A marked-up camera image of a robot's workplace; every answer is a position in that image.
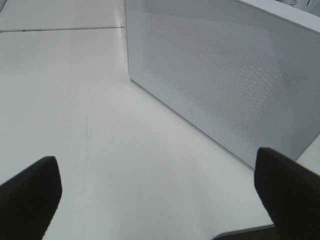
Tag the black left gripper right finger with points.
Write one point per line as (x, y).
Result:
(290, 193)

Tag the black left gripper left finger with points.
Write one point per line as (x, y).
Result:
(29, 200)

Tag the white microwave door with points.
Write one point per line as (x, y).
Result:
(245, 72)

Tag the white microwave oven body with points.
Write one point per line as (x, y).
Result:
(304, 5)

